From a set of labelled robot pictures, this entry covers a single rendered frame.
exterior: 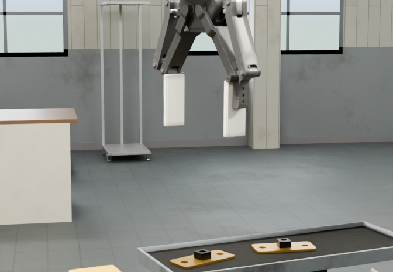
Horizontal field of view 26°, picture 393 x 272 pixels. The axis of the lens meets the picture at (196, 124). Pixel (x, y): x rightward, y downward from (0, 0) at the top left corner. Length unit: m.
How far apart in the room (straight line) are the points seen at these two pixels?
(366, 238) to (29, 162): 4.98
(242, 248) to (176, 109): 0.21
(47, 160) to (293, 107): 4.27
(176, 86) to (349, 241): 0.33
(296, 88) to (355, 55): 0.78
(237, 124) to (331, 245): 0.26
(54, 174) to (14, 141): 0.36
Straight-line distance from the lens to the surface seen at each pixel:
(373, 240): 1.24
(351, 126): 9.99
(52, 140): 6.09
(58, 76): 9.30
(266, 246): 1.18
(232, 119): 1.03
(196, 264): 1.10
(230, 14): 1.02
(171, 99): 1.13
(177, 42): 1.10
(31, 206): 6.17
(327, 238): 1.24
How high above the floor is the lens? 1.48
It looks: 7 degrees down
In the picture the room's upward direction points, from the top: straight up
